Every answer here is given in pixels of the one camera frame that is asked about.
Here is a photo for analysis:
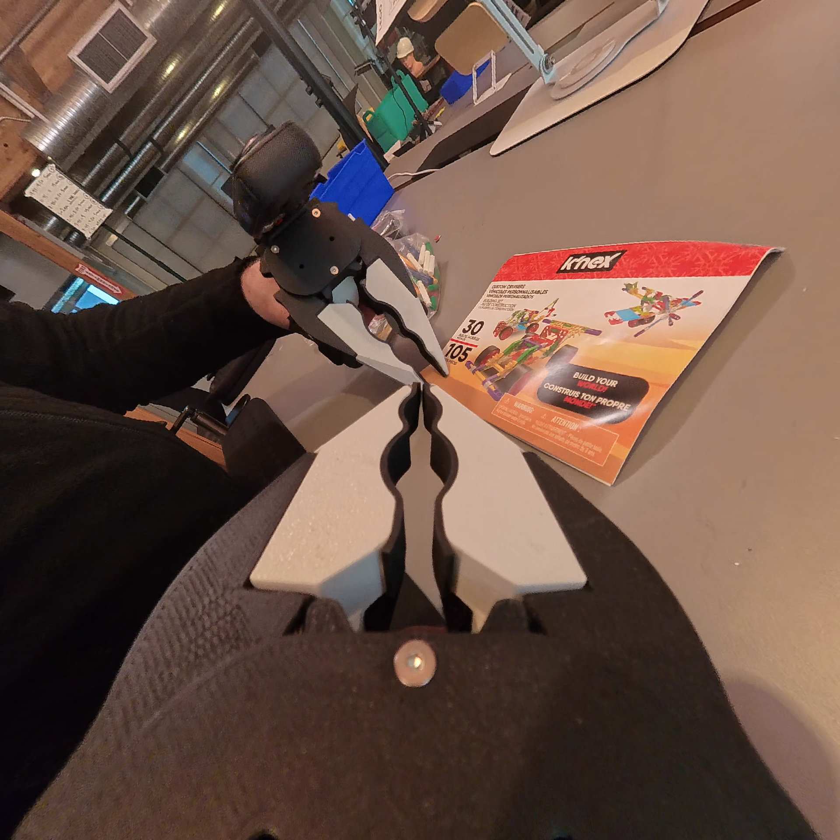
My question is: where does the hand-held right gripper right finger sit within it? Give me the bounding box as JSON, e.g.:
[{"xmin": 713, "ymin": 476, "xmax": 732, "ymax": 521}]
[{"xmin": 422, "ymin": 384, "xmax": 588, "ymax": 634}]

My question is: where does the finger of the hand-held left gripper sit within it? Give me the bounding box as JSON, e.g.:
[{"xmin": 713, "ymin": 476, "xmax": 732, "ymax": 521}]
[
  {"xmin": 317, "ymin": 298, "xmax": 422, "ymax": 385},
  {"xmin": 361, "ymin": 258, "xmax": 452, "ymax": 378}
]

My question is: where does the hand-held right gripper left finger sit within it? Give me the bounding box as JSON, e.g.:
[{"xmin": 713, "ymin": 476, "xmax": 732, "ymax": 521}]
[{"xmin": 249, "ymin": 382, "xmax": 422, "ymax": 634}]

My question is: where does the toy instruction booklet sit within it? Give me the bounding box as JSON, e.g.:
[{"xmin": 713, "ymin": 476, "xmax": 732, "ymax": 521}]
[{"xmin": 420, "ymin": 240, "xmax": 786, "ymax": 488}]

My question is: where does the person's left forearm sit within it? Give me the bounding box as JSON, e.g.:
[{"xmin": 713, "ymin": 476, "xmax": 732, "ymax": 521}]
[{"xmin": 0, "ymin": 256, "xmax": 293, "ymax": 416}]

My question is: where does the person's left hand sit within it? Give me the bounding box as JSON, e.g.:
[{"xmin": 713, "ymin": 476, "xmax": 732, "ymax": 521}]
[{"xmin": 239, "ymin": 258, "xmax": 294, "ymax": 330}]

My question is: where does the clear bag of toy rods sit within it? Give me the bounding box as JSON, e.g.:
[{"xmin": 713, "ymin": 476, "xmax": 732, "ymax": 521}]
[{"xmin": 369, "ymin": 209, "xmax": 443, "ymax": 317}]

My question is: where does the blue plastic bin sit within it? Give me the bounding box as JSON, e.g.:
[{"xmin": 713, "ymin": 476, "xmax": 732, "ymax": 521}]
[
  {"xmin": 438, "ymin": 62, "xmax": 492, "ymax": 106},
  {"xmin": 308, "ymin": 139, "xmax": 396, "ymax": 227}
]

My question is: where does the green tote bag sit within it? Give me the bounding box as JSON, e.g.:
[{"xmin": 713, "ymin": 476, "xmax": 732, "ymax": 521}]
[{"xmin": 361, "ymin": 73, "xmax": 431, "ymax": 151}]

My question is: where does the black desk mat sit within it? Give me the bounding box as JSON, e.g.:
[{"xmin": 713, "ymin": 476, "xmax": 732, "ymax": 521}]
[{"xmin": 416, "ymin": 105, "xmax": 532, "ymax": 173}]

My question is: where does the red arrow sign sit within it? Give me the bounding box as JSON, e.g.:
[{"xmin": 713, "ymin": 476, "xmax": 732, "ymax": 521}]
[{"xmin": 74, "ymin": 261, "xmax": 131, "ymax": 298}]

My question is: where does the person's black clothing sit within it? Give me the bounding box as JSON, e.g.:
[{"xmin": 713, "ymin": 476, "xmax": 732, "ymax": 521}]
[{"xmin": 0, "ymin": 386, "xmax": 263, "ymax": 840}]

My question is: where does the paned window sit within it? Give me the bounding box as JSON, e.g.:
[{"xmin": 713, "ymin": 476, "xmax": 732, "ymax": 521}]
[{"xmin": 51, "ymin": 276, "xmax": 122, "ymax": 314}]

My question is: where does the white paper chart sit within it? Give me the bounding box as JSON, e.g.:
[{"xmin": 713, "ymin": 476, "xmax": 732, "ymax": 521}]
[{"xmin": 25, "ymin": 164, "xmax": 114, "ymax": 245}]

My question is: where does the white document stand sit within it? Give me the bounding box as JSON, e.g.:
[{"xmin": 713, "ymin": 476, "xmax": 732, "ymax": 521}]
[{"xmin": 459, "ymin": 0, "xmax": 713, "ymax": 158}]

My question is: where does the silver air duct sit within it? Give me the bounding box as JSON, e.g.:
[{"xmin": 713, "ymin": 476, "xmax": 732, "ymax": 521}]
[{"xmin": 18, "ymin": 0, "xmax": 263, "ymax": 161}]

